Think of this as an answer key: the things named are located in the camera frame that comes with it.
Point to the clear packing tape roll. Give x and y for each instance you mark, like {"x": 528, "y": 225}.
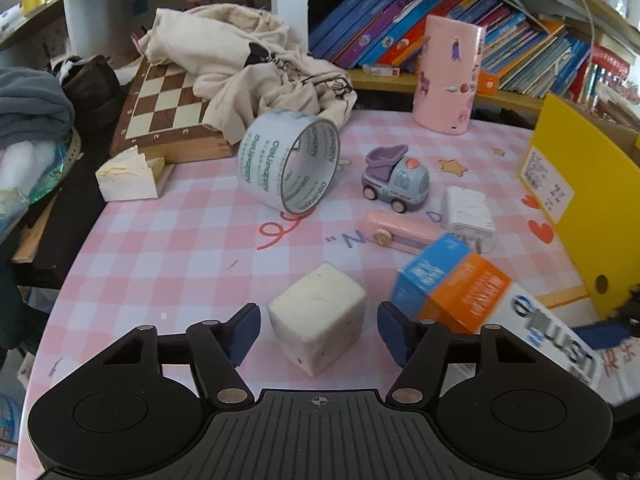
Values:
{"x": 287, "y": 160}

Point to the cream foam cube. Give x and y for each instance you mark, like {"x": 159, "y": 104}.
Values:
{"x": 318, "y": 318}

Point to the torn white paper box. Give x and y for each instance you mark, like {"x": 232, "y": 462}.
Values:
{"x": 130, "y": 175}

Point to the yellow cardboard box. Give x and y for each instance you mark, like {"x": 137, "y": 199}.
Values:
{"x": 584, "y": 173}

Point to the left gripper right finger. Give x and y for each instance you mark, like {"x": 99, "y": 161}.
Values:
{"x": 420, "y": 349}

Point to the wooden chess board box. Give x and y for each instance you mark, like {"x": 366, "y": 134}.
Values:
{"x": 161, "y": 117}

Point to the pink sticker cylinder canister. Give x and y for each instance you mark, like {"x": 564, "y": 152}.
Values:
{"x": 447, "y": 76}

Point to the white charger adapter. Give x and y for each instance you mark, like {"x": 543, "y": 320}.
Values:
{"x": 466, "y": 215}

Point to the pink utility knife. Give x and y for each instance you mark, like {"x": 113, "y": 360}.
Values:
{"x": 396, "y": 231}

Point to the grey folded blanket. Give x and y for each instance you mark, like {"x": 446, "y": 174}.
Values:
{"x": 33, "y": 107}

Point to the row of children's books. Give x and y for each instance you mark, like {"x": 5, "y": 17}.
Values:
{"x": 486, "y": 47}

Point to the white desk mat with text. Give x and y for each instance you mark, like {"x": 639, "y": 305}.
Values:
{"x": 620, "y": 377}

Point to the grey purple toy truck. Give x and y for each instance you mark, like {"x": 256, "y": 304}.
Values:
{"x": 396, "y": 178}

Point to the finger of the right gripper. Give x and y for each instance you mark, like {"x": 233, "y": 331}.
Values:
{"x": 599, "y": 336}
{"x": 626, "y": 318}

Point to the iridescent plastic bag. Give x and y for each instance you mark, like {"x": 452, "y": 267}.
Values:
{"x": 30, "y": 170}

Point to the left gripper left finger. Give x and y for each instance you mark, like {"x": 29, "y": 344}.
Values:
{"x": 217, "y": 349}

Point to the usmile white orange box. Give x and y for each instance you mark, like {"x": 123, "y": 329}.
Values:
{"x": 451, "y": 284}

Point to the cream canvas tote bag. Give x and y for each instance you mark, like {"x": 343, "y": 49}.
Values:
{"x": 244, "y": 62}

